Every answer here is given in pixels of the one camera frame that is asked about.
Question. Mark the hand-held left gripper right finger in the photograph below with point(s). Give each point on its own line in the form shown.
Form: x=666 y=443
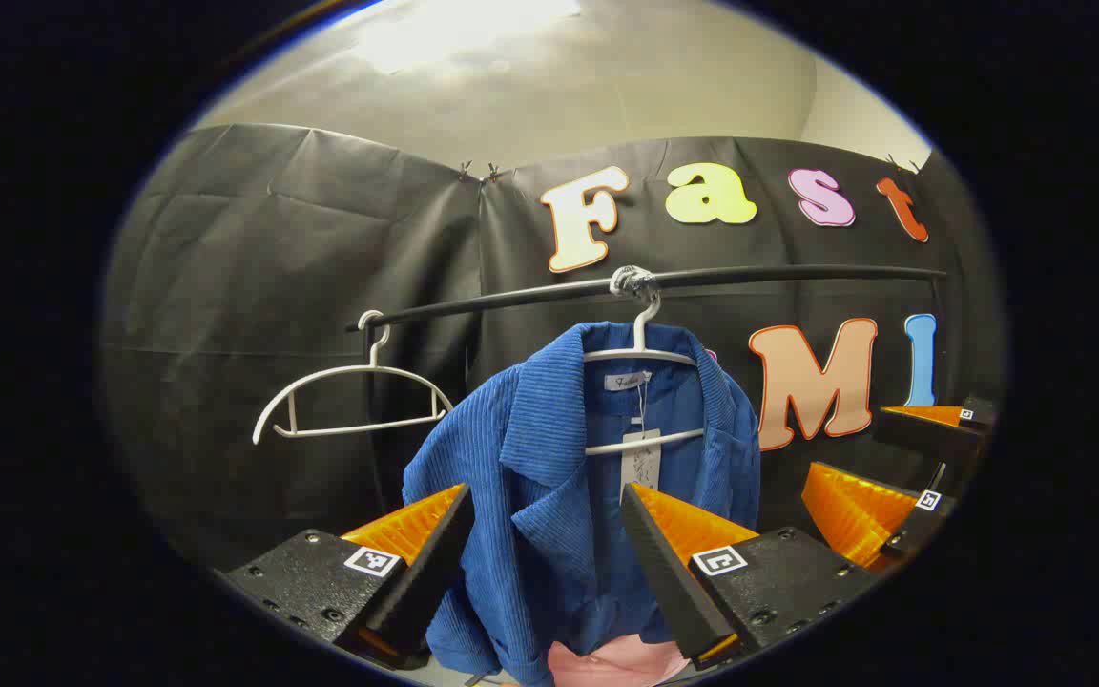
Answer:
x=669 y=582

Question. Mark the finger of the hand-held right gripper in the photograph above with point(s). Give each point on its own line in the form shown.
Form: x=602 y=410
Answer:
x=907 y=536
x=931 y=437

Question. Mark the white plastic hanger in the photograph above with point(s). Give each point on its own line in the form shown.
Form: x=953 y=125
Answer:
x=340 y=373
x=640 y=324

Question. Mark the pink laundry hamper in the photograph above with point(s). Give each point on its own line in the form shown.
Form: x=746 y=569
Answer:
x=607 y=663

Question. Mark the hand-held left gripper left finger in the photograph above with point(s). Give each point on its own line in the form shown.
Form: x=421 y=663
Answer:
x=425 y=572

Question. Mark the black clothes rack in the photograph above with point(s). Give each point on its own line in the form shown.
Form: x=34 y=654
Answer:
x=511 y=298

